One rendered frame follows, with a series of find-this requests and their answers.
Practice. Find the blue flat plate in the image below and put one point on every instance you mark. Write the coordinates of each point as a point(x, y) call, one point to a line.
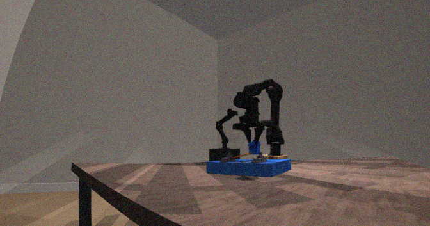
point(259, 166)

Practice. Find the blue micro servo with orange cable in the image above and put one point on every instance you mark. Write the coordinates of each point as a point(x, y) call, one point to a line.
point(253, 148)

